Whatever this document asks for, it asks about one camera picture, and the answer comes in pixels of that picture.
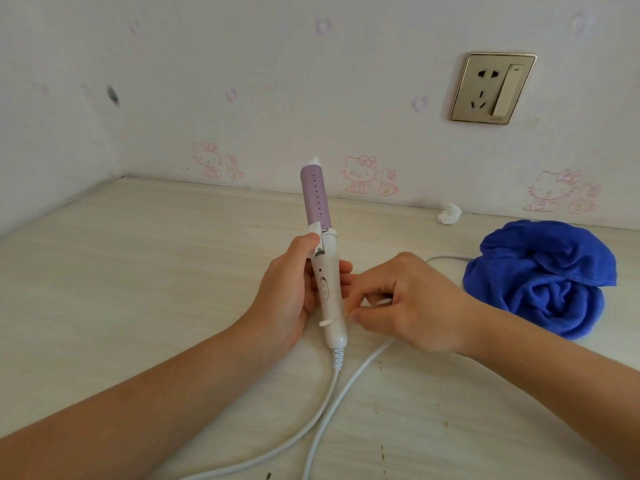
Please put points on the person's left hand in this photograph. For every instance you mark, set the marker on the person's left hand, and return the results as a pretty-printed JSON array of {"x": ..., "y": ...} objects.
[{"x": 285, "y": 294}]

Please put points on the person's right hand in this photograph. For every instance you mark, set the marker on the person's right hand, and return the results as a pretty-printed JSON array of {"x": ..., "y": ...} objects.
[{"x": 425, "y": 304}]

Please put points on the person's right thumb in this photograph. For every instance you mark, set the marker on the person's right thumb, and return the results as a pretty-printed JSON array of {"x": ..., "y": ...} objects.
[{"x": 375, "y": 320}]

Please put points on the person's left thumb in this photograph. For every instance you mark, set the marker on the person's left thumb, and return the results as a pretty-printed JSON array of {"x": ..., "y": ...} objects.
[{"x": 302, "y": 252}]

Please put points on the purple and white curling iron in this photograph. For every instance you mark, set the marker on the purple and white curling iron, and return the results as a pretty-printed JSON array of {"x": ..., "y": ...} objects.
[{"x": 330, "y": 289}]

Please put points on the person's left forearm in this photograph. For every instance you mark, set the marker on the person's left forearm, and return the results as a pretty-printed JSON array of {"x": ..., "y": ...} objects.
[{"x": 150, "y": 404}]

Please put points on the person's right forearm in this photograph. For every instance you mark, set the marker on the person's right forearm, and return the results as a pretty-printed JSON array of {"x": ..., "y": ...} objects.
[{"x": 560, "y": 374}]

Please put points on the white crumpled tissue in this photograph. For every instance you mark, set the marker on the white crumpled tissue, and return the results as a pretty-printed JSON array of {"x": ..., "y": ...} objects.
[{"x": 449, "y": 214}]

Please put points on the blue towel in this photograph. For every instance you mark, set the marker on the blue towel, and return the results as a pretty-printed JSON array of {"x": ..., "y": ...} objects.
[{"x": 545, "y": 279}]

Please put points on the gold wall socket with switch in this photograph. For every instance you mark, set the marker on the gold wall socket with switch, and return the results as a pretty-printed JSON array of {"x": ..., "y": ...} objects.
[{"x": 492, "y": 88}]

